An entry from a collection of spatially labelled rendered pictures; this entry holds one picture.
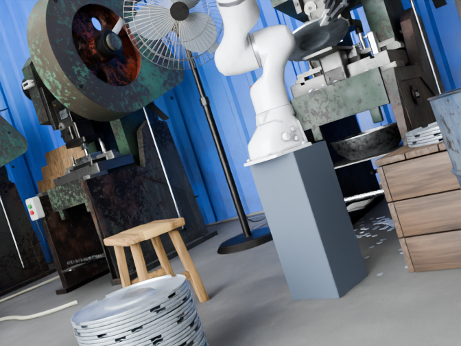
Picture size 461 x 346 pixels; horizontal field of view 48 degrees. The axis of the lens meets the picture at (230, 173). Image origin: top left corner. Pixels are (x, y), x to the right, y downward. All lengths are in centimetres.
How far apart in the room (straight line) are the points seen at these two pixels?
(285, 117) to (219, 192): 263
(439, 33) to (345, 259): 209
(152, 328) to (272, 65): 84
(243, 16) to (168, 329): 87
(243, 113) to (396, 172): 250
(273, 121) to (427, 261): 60
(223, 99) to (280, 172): 250
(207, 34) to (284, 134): 140
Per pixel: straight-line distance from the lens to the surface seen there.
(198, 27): 283
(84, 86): 294
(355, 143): 224
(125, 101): 310
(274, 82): 159
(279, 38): 160
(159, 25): 282
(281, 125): 155
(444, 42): 344
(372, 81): 212
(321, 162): 161
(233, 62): 161
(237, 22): 154
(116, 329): 120
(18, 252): 476
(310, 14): 234
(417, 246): 160
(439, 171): 152
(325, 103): 218
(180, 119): 427
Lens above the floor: 49
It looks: 2 degrees down
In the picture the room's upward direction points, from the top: 18 degrees counter-clockwise
